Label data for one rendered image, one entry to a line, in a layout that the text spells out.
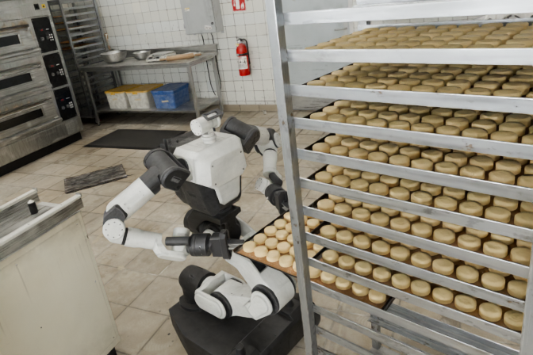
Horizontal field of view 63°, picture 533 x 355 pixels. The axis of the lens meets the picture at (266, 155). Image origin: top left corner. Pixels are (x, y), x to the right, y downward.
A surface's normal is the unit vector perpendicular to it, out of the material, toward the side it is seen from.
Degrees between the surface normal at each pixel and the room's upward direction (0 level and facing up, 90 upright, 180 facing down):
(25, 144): 90
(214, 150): 45
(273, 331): 0
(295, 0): 90
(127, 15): 90
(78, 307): 90
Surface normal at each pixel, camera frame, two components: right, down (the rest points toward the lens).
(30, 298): 0.91, 0.05
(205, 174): 0.08, 0.28
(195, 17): -0.40, 0.38
